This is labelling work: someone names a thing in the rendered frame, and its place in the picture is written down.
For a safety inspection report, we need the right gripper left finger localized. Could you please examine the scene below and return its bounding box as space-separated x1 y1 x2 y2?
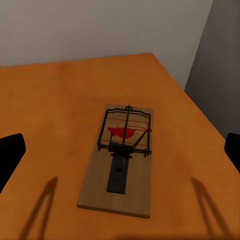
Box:
0 133 26 193

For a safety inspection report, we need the mousetrap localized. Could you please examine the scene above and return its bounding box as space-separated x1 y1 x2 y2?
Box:
76 103 153 220

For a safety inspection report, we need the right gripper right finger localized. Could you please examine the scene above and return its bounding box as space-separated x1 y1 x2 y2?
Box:
224 133 240 172

